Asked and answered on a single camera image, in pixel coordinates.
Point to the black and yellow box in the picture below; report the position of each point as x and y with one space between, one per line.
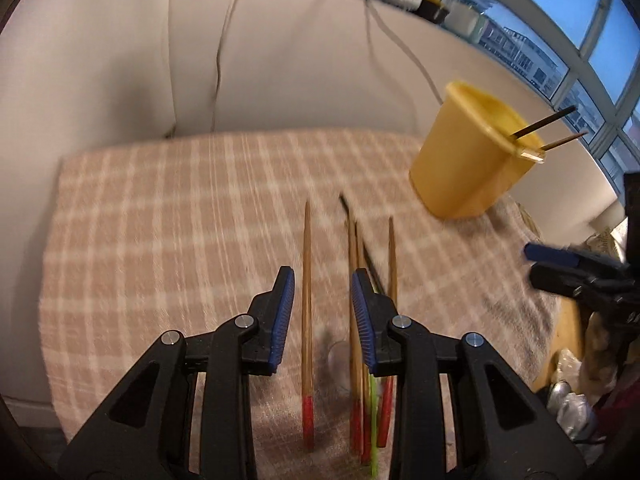
434 7

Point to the wooden side table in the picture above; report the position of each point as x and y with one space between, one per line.
565 330

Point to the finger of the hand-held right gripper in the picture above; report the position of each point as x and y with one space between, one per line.
550 252
565 282

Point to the checked beige tablecloth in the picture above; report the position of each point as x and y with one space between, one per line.
150 260

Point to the white and green container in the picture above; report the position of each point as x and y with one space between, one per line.
465 22

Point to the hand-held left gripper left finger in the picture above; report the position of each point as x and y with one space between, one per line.
282 320

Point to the yellow plastic cup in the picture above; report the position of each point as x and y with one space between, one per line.
465 170

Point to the person's right hand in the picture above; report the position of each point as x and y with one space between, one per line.
602 355

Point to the person's right forearm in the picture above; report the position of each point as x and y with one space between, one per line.
625 412

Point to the crumpled clear plastic wrapper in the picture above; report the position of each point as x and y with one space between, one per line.
570 400

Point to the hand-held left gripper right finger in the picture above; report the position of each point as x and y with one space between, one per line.
362 320

